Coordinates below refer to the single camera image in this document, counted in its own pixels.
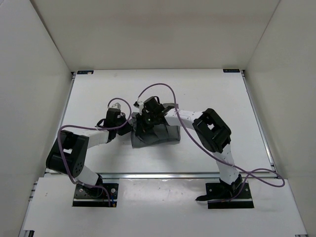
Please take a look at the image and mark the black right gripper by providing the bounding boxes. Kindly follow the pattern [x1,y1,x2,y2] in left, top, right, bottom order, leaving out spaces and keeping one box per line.
[136,112,158,136]

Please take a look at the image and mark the grey pleated skirt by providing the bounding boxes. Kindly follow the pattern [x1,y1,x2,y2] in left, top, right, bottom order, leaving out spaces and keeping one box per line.
[129,103,181,148]

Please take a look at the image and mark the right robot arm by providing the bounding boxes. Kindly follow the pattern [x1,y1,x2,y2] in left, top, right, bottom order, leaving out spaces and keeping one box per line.
[134,96,242,201]

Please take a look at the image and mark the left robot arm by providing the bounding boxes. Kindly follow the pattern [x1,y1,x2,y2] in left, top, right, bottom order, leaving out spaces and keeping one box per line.
[60,108,132,197]

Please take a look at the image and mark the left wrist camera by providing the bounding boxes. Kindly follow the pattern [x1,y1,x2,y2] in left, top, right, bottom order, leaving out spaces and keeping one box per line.
[108,102,121,110]

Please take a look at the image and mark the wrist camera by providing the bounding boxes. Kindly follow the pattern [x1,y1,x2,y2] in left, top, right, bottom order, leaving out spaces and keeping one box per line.
[133,99,144,115]
[108,102,121,110]

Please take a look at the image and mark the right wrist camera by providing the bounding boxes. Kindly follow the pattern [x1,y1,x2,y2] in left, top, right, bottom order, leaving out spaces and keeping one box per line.
[133,99,144,115]

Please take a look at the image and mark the aluminium table edge rail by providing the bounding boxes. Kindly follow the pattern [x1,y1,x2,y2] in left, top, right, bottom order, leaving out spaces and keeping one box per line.
[44,170,276,180]

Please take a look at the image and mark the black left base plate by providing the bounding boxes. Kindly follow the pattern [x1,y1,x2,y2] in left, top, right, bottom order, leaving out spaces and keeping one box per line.
[72,183,119,208]

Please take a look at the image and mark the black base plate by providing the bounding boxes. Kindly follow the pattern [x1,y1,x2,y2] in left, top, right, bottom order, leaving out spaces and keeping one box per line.
[72,183,119,208]
[205,183,254,209]

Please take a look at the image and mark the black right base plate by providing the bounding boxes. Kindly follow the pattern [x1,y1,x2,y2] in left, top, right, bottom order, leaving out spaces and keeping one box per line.
[205,183,254,209]

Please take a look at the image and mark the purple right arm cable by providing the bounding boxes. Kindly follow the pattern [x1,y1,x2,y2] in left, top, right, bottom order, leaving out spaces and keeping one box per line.
[137,83,285,203]

